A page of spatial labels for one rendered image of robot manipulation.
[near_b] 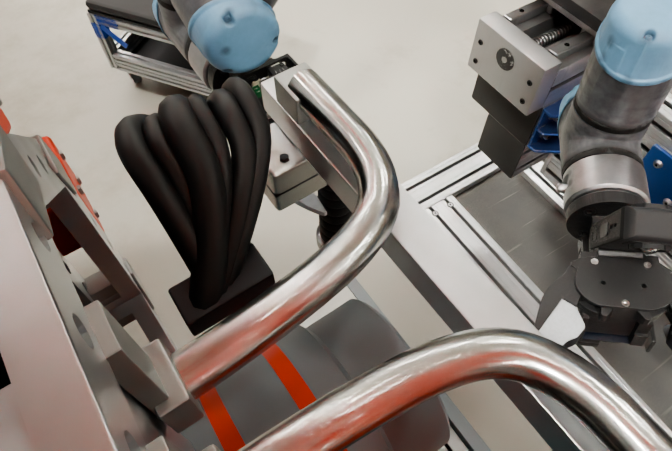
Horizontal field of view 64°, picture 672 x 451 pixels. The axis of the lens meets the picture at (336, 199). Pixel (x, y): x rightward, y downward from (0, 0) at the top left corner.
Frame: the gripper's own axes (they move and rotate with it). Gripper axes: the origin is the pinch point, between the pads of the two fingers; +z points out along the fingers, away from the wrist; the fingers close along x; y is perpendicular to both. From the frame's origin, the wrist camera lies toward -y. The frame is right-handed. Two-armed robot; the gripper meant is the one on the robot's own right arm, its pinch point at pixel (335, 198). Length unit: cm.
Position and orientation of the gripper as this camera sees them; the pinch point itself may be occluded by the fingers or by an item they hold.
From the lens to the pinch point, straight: 53.6
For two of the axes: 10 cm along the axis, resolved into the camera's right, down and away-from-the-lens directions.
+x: 8.2, -4.7, 3.2
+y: 0.0, -5.7, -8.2
